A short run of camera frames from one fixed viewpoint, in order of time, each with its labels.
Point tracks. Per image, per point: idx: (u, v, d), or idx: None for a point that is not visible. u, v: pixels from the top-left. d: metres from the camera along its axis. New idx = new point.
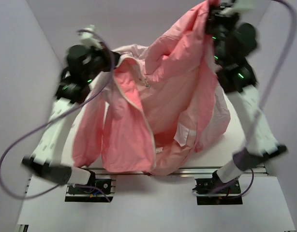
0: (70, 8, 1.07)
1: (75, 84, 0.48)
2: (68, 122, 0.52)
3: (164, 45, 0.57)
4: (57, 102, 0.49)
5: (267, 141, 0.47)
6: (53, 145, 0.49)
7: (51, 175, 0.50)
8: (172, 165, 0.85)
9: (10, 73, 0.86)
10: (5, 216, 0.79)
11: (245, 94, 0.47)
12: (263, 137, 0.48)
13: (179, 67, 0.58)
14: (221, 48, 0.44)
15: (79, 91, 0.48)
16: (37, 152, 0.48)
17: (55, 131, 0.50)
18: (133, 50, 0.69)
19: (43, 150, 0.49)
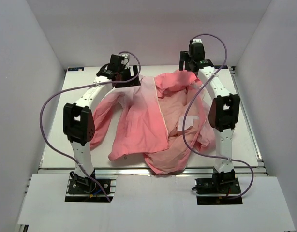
0: (69, 8, 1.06)
1: (110, 71, 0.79)
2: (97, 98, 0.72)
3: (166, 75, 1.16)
4: (99, 77, 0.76)
5: (222, 91, 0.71)
6: (92, 98, 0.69)
7: (87, 120, 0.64)
8: (176, 150, 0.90)
9: (8, 73, 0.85)
10: (5, 216, 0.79)
11: (202, 69, 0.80)
12: (219, 89, 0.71)
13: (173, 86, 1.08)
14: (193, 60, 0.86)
15: (112, 71, 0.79)
16: (80, 102, 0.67)
17: (94, 92, 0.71)
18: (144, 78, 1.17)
19: (84, 100, 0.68)
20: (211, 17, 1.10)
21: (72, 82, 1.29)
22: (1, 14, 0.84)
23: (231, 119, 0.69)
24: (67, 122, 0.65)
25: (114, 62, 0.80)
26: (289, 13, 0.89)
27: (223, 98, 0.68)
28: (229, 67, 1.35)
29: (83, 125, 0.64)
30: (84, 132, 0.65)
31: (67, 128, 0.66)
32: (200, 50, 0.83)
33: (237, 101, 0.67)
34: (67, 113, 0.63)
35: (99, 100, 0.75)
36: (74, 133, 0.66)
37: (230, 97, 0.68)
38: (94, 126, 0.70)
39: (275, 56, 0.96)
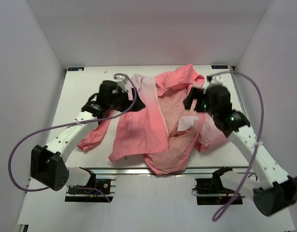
0: (69, 8, 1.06)
1: (97, 106, 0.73)
2: (76, 141, 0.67)
3: (167, 74, 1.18)
4: (83, 113, 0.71)
5: (278, 173, 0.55)
6: (67, 141, 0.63)
7: (57, 168, 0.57)
8: (175, 151, 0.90)
9: (8, 74, 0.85)
10: (6, 216, 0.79)
11: (238, 132, 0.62)
12: (271, 169, 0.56)
13: (173, 83, 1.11)
14: (228, 119, 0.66)
15: (101, 108, 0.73)
16: (51, 144, 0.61)
17: (73, 132, 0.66)
18: (143, 79, 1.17)
19: (58, 143, 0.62)
20: (213, 17, 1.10)
21: (72, 82, 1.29)
22: (1, 14, 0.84)
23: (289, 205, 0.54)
24: (35, 166, 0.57)
25: (103, 96, 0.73)
26: (289, 13, 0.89)
27: (282, 185, 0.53)
28: (229, 66, 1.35)
29: (51, 173, 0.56)
30: (51, 180, 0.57)
31: (35, 173, 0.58)
32: (227, 100, 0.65)
33: None
34: (35, 157, 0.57)
35: (78, 140, 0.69)
36: (42, 180, 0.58)
37: (289, 180, 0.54)
38: (67, 174, 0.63)
39: (275, 56, 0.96)
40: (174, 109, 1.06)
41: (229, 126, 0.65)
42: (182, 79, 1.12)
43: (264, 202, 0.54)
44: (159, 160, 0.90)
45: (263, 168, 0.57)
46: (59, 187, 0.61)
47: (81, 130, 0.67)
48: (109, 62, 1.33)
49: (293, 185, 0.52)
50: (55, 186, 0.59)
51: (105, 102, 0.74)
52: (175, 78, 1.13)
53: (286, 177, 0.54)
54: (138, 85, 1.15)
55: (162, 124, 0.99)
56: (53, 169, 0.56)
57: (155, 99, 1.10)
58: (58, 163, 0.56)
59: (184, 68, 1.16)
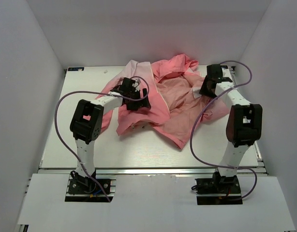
0: (70, 10, 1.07)
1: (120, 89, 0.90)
2: (107, 108, 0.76)
3: (163, 61, 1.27)
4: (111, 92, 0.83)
5: (242, 101, 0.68)
6: (105, 102, 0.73)
7: (96, 117, 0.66)
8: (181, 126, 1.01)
9: (7, 74, 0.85)
10: (5, 216, 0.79)
11: (220, 83, 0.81)
12: (238, 99, 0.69)
13: (172, 69, 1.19)
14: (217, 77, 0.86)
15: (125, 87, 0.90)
16: (94, 101, 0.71)
17: (108, 98, 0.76)
18: (138, 64, 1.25)
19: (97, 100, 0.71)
20: (213, 17, 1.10)
21: (72, 82, 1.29)
22: (2, 15, 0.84)
23: (253, 133, 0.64)
24: (77, 115, 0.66)
25: (126, 85, 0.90)
26: (289, 13, 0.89)
27: (243, 108, 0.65)
28: (229, 67, 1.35)
29: (92, 120, 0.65)
30: (90, 128, 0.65)
31: (76, 122, 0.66)
32: (217, 69, 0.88)
33: (259, 111, 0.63)
34: (81, 106, 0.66)
35: (109, 109, 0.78)
36: (80, 129, 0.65)
37: (251, 105, 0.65)
38: (100, 128, 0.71)
39: (275, 57, 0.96)
40: (173, 91, 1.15)
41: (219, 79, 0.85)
42: (180, 64, 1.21)
43: (231, 126, 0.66)
44: (168, 127, 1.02)
45: (231, 99, 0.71)
46: (93, 139, 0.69)
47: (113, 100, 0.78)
48: (109, 62, 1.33)
49: (253, 109, 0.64)
50: (92, 136, 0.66)
51: (127, 90, 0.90)
52: (169, 66, 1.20)
53: (248, 104, 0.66)
54: (134, 69, 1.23)
55: (165, 105, 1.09)
56: (96, 117, 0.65)
57: (151, 81, 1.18)
58: (100, 113, 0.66)
59: (176, 57, 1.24)
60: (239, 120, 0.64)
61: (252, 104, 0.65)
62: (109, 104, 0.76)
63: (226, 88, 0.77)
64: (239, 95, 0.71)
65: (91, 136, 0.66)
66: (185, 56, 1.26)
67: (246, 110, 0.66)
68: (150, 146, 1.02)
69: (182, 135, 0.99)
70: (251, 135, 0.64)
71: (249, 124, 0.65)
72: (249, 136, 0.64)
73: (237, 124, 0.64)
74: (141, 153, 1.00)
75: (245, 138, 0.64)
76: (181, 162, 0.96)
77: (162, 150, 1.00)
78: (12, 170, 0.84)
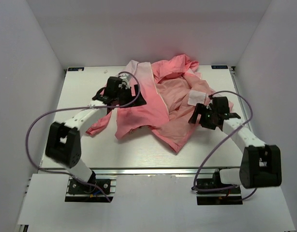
0: (70, 10, 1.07)
1: (105, 96, 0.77)
2: (88, 124, 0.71)
3: (163, 61, 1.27)
4: (95, 101, 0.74)
5: (255, 140, 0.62)
6: (83, 120, 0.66)
7: (71, 143, 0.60)
8: (177, 130, 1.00)
9: (7, 74, 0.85)
10: (6, 216, 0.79)
11: (229, 120, 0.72)
12: (250, 139, 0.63)
13: (171, 69, 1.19)
14: (225, 114, 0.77)
15: (110, 93, 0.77)
16: (69, 122, 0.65)
17: (87, 113, 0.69)
18: (138, 65, 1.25)
19: (73, 121, 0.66)
20: (213, 17, 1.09)
21: (72, 82, 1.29)
22: (2, 15, 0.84)
23: (271, 179, 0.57)
24: (52, 141, 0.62)
25: (111, 89, 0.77)
26: (289, 13, 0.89)
27: (258, 148, 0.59)
28: (229, 67, 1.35)
29: (66, 147, 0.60)
30: (66, 155, 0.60)
31: (51, 148, 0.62)
32: (224, 103, 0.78)
33: (275, 154, 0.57)
34: (54, 131, 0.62)
35: (91, 123, 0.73)
36: (56, 155, 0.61)
37: (266, 146, 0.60)
38: (80, 152, 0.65)
39: (275, 57, 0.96)
40: (172, 92, 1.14)
41: (225, 115, 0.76)
42: (180, 65, 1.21)
43: (245, 170, 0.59)
44: (165, 130, 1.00)
45: (243, 139, 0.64)
46: (72, 165, 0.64)
47: (94, 113, 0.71)
48: (109, 62, 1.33)
49: (270, 152, 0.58)
50: (69, 163, 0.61)
51: (112, 94, 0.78)
52: (169, 66, 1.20)
53: (262, 144, 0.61)
54: (134, 69, 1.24)
55: (164, 106, 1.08)
56: (69, 144, 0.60)
57: (151, 81, 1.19)
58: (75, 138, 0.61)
59: (177, 57, 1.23)
60: (255, 164, 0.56)
61: (267, 145, 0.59)
62: (88, 120, 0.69)
63: (235, 126, 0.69)
64: (250, 134, 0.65)
65: (68, 164, 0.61)
66: (185, 57, 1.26)
67: (261, 151, 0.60)
68: (150, 147, 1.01)
69: (178, 138, 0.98)
70: (269, 181, 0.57)
71: (267, 169, 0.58)
72: (266, 184, 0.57)
73: (254, 169, 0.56)
74: (142, 153, 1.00)
75: (263, 184, 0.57)
76: (181, 162, 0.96)
77: (162, 150, 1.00)
78: (12, 170, 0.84)
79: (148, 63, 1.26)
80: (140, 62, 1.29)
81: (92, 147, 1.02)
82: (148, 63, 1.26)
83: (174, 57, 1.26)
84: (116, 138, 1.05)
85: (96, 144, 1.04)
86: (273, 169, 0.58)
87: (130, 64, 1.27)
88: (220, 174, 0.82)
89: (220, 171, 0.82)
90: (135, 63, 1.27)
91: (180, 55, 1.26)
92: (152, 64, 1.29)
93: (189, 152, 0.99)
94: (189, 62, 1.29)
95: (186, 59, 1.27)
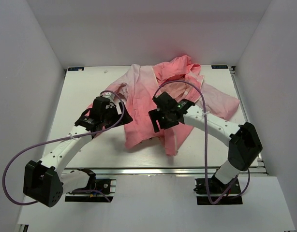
0: (69, 10, 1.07)
1: (91, 119, 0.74)
2: (69, 157, 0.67)
3: (165, 62, 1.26)
4: (77, 127, 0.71)
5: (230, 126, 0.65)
6: (62, 155, 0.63)
7: (48, 186, 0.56)
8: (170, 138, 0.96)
9: (8, 74, 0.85)
10: (7, 216, 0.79)
11: (188, 113, 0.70)
12: (224, 126, 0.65)
13: (175, 72, 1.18)
14: (180, 106, 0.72)
15: (96, 116, 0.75)
16: (46, 160, 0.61)
17: (66, 146, 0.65)
18: (141, 68, 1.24)
19: (51, 157, 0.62)
20: (213, 17, 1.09)
21: (72, 82, 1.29)
22: (2, 15, 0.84)
23: (256, 149, 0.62)
24: (29, 181, 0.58)
25: (96, 110, 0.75)
26: (289, 13, 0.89)
27: (237, 134, 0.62)
28: (229, 67, 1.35)
29: (45, 189, 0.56)
30: (45, 197, 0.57)
31: (28, 188, 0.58)
32: (167, 97, 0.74)
33: (252, 129, 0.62)
34: (28, 171, 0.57)
35: (74, 153, 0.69)
36: (35, 195, 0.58)
37: (242, 128, 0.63)
38: (62, 188, 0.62)
39: (275, 57, 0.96)
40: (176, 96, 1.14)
41: (178, 108, 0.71)
42: (182, 67, 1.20)
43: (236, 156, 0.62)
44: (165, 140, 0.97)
45: (218, 129, 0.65)
46: (55, 201, 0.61)
47: (76, 143, 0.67)
48: (109, 62, 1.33)
49: (246, 130, 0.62)
50: (50, 205, 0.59)
51: (98, 116, 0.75)
52: (171, 69, 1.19)
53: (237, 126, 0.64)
54: (137, 74, 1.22)
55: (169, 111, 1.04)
56: (47, 187, 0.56)
57: (155, 85, 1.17)
58: (52, 180, 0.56)
59: (179, 59, 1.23)
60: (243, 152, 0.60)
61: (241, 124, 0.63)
62: (68, 157, 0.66)
63: (203, 119, 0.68)
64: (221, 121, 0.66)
65: (51, 203, 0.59)
66: (187, 57, 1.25)
67: (239, 133, 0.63)
68: (150, 148, 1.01)
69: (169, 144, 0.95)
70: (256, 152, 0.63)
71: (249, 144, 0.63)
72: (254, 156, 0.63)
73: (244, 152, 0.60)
74: (141, 153, 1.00)
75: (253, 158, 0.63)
76: (181, 162, 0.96)
77: (162, 150, 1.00)
78: (13, 170, 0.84)
79: (151, 68, 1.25)
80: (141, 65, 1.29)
81: (93, 148, 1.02)
82: (151, 67, 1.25)
83: (175, 59, 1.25)
84: (115, 139, 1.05)
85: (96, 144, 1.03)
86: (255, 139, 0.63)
87: (133, 68, 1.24)
88: (217, 176, 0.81)
89: (216, 175, 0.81)
90: (137, 66, 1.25)
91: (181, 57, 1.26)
92: (155, 65, 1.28)
93: (188, 151, 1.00)
94: (189, 62, 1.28)
95: (187, 58, 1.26)
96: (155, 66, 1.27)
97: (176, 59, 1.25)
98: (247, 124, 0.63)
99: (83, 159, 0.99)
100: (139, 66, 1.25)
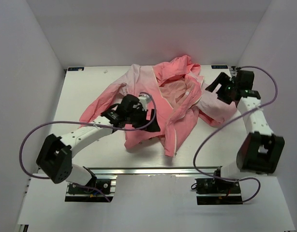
0: (69, 10, 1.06)
1: (116, 115, 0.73)
2: (85, 143, 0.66)
3: (166, 62, 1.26)
4: (101, 118, 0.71)
5: (263, 128, 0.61)
6: (81, 138, 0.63)
7: (61, 161, 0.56)
8: (169, 139, 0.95)
9: (7, 74, 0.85)
10: (6, 216, 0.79)
11: (246, 99, 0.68)
12: (259, 124, 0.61)
13: (175, 72, 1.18)
14: (250, 92, 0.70)
15: (122, 113, 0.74)
16: (66, 137, 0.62)
17: (88, 131, 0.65)
18: (141, 68, 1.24)
19: (71, 137, 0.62)
20: (213, 17, 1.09)
21: (72, 82, 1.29)
22: (1, 15, 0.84)
23: (266, 166, 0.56)
24: (45, 152, 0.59)
25: (123, 108, 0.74)
26: (289, 13, 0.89)
27: (262, 137, 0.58)
28: (229, 66, 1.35)
29: (56, 163, 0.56)
30: (54, 169, 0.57)
31: (41, 159, 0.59)
32: (249, 79, 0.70)
33: (279, 144, 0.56)
34: (48, 141, 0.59)
35: (91, 141, 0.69)
36: (45, 167, 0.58)
37: (272, 139, 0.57)
38: (70, 170, 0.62)
39: (275, 57, 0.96)
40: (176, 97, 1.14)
41: (246, 93, 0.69)
42: (183, 67, 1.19)
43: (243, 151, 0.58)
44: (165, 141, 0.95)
45: (252, 123, 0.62)
46: (60, 181, 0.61)
47: (96, 131, 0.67)
48: (109, 62, 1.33)
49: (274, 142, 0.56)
50: (55, 180, 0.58)
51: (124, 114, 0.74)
52: (171, 69, 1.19)
53: (270, 133, 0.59)
54: (137, 74, 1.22)
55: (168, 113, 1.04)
56: (59, 162, 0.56)
57: (154, 85, 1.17)
58: (66, 156, 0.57)
59: (179, 59, 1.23)
60: (254, 148, 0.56)
61: (274, 135, 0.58)
62: (84, 143, 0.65)
63: (250, 108, 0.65)
64: (262, 120, 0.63)
65: (56, 181, 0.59)
66: (187, 57, 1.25)
67: (265, 140, 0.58)
68: (150, 148, 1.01)
69: (167, 144, 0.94)
70: (262, 168, 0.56)
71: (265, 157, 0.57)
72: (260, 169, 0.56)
73: (252, 153, 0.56)
74: (141, 153, 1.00)
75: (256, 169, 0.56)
76: (181, 162, 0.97)
77: (162, 150, 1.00)
78: (12, 170, 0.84)
79: (151, 67, 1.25)
80: (141, 65, 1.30)
81: (94, 148, 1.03)
82: (151, 67, 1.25)
83: (175, 59, 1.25)
84: (116, 138, 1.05)
85: (96, 144, 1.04)
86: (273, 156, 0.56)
87: (132, 67, 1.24)
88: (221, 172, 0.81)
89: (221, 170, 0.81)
90: (137, 66, 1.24)
91: (181, 57, 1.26)
92: (155, 65, 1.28)
93: (187, 151, 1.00)
94: (189, 62, 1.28)
95: (188, 58, 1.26)
96: (155, 66, 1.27)
97: (176, 59, 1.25)
98: (280, 140, 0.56)
99: (83, 159, 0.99)
100: (138, 66, 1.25)
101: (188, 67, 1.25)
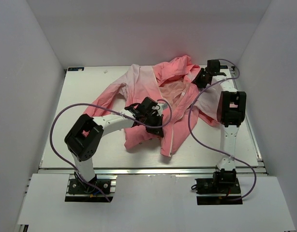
0: (69, 10, 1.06)
1: (138, 111, 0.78)
2: (111, 128, 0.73)
3: (166, 62, 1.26)
4: (126, 110, 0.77)
5: (230, 89, 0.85)
6: (110, 122, 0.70)
7: (91, 139, 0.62)
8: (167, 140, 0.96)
9: (7, 74, 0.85)
10: (6, 217, 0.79)
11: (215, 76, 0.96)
12: (228, 87, 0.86)
13: (174, 73, 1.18)
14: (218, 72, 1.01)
15: (142, 110, 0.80)
16: (97, 119, 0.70)
17: (116, 117, 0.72)
18: (141, 68, 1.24)
19: (102, 120, 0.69)
20: (213, 17, 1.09)
21: (72, 82, 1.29)
22: (1, 15, 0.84)
23: (237, 115, 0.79)
24: (76, 129, 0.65)
25: (144, 106, 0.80)
26: (289, 13, 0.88)
27: (232, 94, 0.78)
28: (229, 66, 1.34)
29: (86, 141, 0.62)
30: (82, 147, 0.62)
31: (72, 135, 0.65)
32: (216, 64, 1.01)
33: (243, 97, 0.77)
34: (81, 121, 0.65)
35: (115, 128, 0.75)
36: (73, 144, 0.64)
37: (238, 94, 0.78)
38: (95, 151, 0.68)
39: (275, 57, 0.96)
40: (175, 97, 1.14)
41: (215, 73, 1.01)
42: (182, 67, 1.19)
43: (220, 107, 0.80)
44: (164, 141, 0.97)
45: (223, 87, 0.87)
46: (84, 159, 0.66)
47: (122, 120, 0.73)
48: (109, 62, 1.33)
49: (239, 96, 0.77)
50: (82, 156, 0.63)
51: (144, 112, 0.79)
52: (171, 69, 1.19)
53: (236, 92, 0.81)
54: (137, 74, 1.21)
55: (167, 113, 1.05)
56: (89, 139, 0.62)
57: (154, 85, 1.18)
58: (96, 136, 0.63)
59: (179, 59, 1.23)
60: (226, 102, 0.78)
61: (238, 92, 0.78)
62: (109, 128, 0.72)
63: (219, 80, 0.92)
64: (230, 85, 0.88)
65: (82, 157, 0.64)
66: (187, 57, 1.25)
67: (234, 96, 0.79)
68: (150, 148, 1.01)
69: (166, 145, 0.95)
70: (237, 117, 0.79)
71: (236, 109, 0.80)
72: (235, 119, 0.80)
73: (225, 107, 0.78)
74: (141, 153, 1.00)
75: (231, 119, 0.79)
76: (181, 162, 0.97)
77: None
78: (12, 170, 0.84)
79: (151, 67, 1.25)
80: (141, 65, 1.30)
81: None
82: (151, 67, 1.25)
83: (175, 59, 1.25)
84: (116, 138, 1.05)
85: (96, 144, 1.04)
86: (241, 107, 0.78)
87: (133, 67, 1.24)
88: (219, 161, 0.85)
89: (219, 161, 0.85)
90: (137, 65, 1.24)
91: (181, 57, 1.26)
92: (155, 65, 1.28)
93: (188, 151, 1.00)
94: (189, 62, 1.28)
95: (188, 58, 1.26)
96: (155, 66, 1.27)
97: (176, 59, 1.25)
98: (244, 95, 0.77)
99: None
100: (139, 66, 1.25)
101: (188, 67, 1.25)
